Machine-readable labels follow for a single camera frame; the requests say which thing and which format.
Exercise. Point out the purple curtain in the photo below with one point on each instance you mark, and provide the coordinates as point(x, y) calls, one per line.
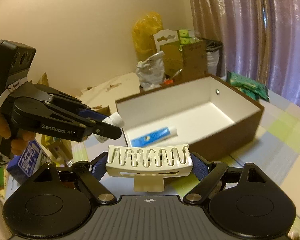
point(260, 38)

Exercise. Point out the brown cardboard carton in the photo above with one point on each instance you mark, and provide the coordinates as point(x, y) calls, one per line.
point(184, 54)

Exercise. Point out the checkered tablecloth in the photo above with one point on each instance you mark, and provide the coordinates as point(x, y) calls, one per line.
point(275, 149)

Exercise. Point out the white paper bag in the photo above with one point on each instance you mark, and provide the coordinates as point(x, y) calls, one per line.
point(214, 53)

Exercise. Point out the blue printed box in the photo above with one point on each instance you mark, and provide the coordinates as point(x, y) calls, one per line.
point(21, 167)

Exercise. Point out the blue cream tube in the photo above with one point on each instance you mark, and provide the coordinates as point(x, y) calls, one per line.
point(154, 137)

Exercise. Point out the person left hand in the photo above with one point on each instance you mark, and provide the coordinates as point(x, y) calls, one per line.
point(18, 145)

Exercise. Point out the crumpled silver bag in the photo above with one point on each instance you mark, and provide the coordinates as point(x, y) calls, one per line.
point(151, 71)

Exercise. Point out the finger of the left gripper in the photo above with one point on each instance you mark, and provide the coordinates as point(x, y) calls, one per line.
point(62, 119)
point(90, 112)

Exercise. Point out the white hair claw clip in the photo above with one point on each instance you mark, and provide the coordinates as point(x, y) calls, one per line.
point(149, 166)

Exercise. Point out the yellow plastic bag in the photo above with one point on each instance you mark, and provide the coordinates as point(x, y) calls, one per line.
point(142, 34)

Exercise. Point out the white pill bottle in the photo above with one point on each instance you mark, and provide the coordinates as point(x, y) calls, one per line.
point(111, 128)

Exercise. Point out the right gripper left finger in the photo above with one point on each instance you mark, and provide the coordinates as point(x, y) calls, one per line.
point(88, 176)

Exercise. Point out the brown cardboard storage box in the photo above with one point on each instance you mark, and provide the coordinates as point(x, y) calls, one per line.
point(210, 115)

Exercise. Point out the green wet wipe packets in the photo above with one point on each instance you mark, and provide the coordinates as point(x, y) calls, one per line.
point(249, 87)

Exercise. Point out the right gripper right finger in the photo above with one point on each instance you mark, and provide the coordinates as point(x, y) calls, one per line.
point(209, 174)

